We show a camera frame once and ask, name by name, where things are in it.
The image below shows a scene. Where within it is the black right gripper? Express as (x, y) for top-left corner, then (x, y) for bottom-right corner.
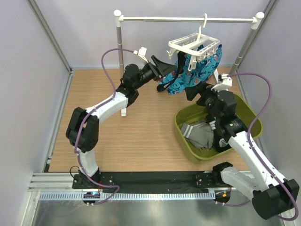
(185, 81), (225, 121)

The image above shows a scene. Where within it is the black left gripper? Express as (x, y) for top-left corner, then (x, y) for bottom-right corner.
(134, 56), (177, 90)

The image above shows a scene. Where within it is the black sock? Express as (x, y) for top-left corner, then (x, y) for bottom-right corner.
(157, 52), (187, 95)
(206, 115), (230, 153)

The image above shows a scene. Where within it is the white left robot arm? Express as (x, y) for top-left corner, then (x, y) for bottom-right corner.
(66, 56), (177, 188)

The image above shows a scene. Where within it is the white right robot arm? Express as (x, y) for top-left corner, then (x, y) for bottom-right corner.
(185, 82), (300, 220)

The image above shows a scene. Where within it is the white clip hanger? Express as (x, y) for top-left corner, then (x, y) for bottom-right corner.
(167, 13), (221, 71)

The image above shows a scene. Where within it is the blue patterned sock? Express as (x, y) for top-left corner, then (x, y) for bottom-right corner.
(158, 43), (223, 96)

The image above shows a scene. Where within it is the green plastic basket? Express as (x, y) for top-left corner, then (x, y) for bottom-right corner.
(174, 94), (256, 163)

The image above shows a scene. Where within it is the white clothes rack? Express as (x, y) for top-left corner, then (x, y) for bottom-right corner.
(113, 9), (265, 117)

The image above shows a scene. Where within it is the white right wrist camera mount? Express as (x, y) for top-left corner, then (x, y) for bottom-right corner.
(211, 73), (232, 92)

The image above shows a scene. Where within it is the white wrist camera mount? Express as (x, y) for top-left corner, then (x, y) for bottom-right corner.
(211, 73), (232, 92)
(133, 47), (149, 64)

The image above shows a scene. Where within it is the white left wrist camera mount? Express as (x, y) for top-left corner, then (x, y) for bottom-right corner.
(133, 47), (149, 64)

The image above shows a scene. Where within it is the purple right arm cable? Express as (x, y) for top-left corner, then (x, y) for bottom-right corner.
(222, 72), (299, 221)

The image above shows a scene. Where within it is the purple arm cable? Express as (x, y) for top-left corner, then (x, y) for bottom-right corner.
(73, 48), (137, 203)
(222, 72), (299, 221)

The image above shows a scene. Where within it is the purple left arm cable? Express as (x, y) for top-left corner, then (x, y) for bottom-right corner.
(73, 48), (137, 203)

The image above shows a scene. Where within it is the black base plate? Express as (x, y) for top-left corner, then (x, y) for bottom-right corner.
(72, 170), (232, 190)

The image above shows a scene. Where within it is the grey slotted cable duct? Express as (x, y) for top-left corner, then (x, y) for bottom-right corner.
(39, 190), (215, 201)

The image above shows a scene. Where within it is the aluminium frame rail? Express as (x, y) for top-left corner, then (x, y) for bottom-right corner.
(27, 172), (76, 192)

